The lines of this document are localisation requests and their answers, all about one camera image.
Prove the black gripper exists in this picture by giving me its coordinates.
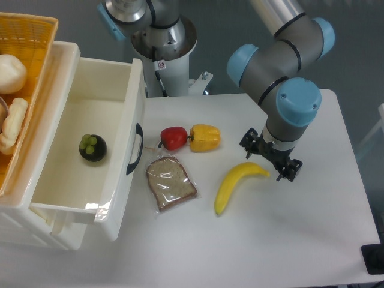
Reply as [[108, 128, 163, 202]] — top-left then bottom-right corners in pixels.
[[239, 128, 303, 182]]

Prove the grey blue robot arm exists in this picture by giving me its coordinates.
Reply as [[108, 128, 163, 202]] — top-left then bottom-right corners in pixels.
[[97, 1, 335, 181]]

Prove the white top drawer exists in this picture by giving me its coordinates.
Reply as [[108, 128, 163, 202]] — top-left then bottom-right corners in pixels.
[[31, 58, 145, 250]]

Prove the white plastic drawer cabinet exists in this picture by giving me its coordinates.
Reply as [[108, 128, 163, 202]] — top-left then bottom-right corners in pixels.
[[1, 41, 86, 250]]

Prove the yellow banana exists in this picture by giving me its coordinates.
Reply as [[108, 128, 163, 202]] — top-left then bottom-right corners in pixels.
[[214, 162, 270, 215]]

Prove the yellow bell pepper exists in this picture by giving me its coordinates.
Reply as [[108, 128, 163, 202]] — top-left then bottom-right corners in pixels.
[[189, 124, 221, 152]]

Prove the red bell pepper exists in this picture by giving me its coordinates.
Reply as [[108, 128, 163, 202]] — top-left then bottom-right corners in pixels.
[[158, 127, 188, 151]]

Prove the bagged brown bread slice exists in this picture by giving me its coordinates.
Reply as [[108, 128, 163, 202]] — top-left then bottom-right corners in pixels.
[[145, 148, 201, 216]]

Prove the black device at table edge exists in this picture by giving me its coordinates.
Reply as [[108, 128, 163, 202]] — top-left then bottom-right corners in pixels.
[[361, 244, 383, 275]]

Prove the dark mangosteen fruit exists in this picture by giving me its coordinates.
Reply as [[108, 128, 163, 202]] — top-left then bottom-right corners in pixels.
[[79, 134, 107, 162]]

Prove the long white bread roll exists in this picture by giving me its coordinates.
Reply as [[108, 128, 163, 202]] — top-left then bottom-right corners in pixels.
[[1, 98, 29, 155]]

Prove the yellow woven basket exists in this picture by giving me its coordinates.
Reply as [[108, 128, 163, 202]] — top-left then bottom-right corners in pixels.
[[1, 12, 58, 194]]

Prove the round white bun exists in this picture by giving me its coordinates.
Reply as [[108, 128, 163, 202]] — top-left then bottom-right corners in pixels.
[[1, 54, 28, 94]]

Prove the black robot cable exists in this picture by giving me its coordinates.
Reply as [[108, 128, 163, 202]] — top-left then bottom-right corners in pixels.
[[152, 47, 169, 97]]

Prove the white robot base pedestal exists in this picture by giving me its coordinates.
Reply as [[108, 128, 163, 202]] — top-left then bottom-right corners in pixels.
[[131, 16, 213, 97]]

